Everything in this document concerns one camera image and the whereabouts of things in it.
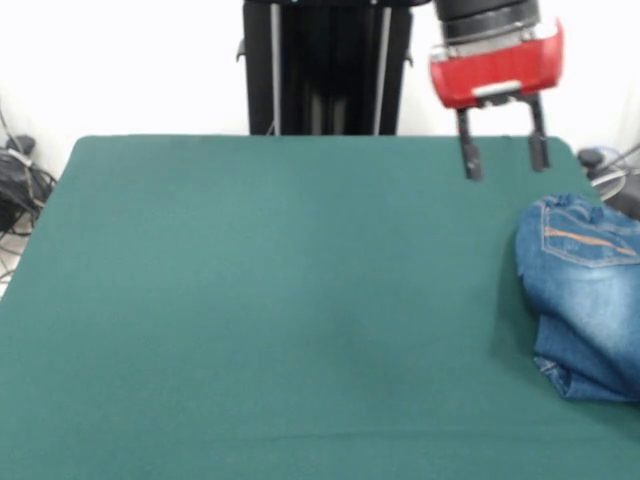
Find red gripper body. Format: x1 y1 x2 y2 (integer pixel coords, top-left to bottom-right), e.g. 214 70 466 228
428 17 566 110

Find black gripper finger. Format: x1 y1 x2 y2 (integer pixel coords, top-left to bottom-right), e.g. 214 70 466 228
527 97 552 172
455 107 485 181

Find blue denim jeans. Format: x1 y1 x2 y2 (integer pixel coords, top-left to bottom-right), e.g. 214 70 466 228
514 192 640 404

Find dark green table cloth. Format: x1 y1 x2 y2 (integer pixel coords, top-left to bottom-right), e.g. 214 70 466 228
0 134 640 480

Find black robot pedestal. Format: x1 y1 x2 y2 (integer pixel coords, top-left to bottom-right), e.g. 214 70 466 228
235 0 416 137

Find black cable tangle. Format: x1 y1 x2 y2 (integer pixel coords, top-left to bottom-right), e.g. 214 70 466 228
0 149 57 239

